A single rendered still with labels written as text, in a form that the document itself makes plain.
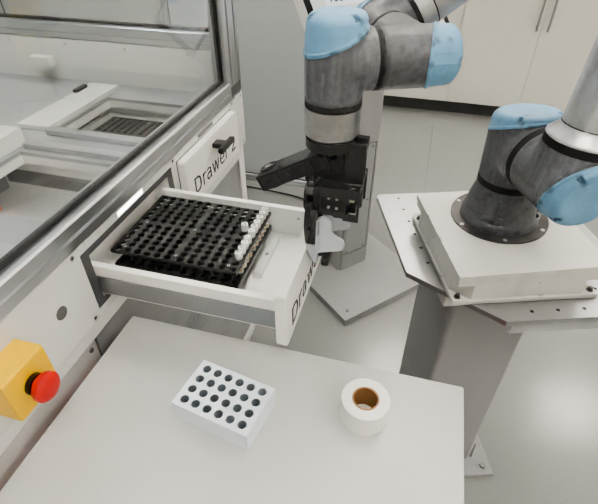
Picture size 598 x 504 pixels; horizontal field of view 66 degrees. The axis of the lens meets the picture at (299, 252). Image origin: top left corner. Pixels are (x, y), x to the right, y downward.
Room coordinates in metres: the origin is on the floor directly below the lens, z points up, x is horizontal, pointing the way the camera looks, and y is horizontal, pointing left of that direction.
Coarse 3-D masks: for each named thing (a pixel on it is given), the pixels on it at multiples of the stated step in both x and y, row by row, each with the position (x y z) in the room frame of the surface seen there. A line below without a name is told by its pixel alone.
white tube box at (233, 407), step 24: (192, 384) 0.41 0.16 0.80; (216, 384) 0.41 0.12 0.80; (240, 384) 0.42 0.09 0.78; (264, 384) 0.41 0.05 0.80; (192, 408) 0.37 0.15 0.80; (216, 408) 0.37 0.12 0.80; (240, 408) 0.38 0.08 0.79; (264, 408) 0.37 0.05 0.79; (216, 432) 0.35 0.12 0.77; (240, 432) 0.33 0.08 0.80
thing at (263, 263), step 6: (276, 240) 0.69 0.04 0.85; (270, 246) 0.67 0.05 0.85; (276, 246) 0.68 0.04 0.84; (264, 252) 0.66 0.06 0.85; (270, 252) 0.66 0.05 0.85; (264, 258) 0.64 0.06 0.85; (270, 258) 0.65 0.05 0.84; (258, 264) 0.62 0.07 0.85; (264, 264) 0.62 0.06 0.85; (258, 270) 0.61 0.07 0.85; (264, 270) 0.61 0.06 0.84; (258, 276) 0.60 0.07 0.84
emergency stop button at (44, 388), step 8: (40, 376) 0.35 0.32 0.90; (48, 376) 0.35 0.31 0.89; (56, 376) 0.36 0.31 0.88; (32, 384) 0.35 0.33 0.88; (40, 384) 0.34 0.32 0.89; (48, 384) 0.35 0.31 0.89; (56, 384) 0.36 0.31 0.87; (32, 392) 0.34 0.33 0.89; (40, 392) 0.34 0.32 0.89; (48, 392) 0.34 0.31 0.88; (56, 392) 0.35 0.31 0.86; (40, 400) 0.33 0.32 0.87; (48, 400) 0.34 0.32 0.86
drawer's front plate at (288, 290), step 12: (300, 240) 0.59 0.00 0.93; (300, 252) 0.56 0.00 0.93; (288, 264) 0.53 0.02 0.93; (300, 264) 0.53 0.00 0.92; (288, 276) 0.50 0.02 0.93; (300, 276) 0.53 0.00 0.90; (312, 276) 0.61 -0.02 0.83; (288, 288) 0.48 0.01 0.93; (300, 288) 0.53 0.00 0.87; (276, 300) 0.46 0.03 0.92; (288, 300) 0.47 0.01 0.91; (300, 300) 0.53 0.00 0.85; (276, 312) 0.46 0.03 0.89; (288, 312) 0.47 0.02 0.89; (276, 324) 0.46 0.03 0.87; (288, 324) 0.47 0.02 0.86; (276, 336) 0.46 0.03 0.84; (288, 336) 0.47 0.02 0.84
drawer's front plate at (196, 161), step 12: (228, 120) 1.07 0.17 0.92; (216, 132) 1.00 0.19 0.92; (228, 132) 1.07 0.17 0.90; (204, 144) 0.94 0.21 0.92; (192, 156) 0.88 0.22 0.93; (204, 156) 0.93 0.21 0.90; (216, 156) 0.99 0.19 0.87; (228, 156) 1.05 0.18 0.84; (180, 168) 0.85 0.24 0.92; (192, 168) 0.87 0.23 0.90; (204, 168) 0.92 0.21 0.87; (216, 168) 0.98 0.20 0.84; (180, 180) 0.85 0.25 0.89; (192, 180) 0.87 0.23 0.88; (204, 192) 0.91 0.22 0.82
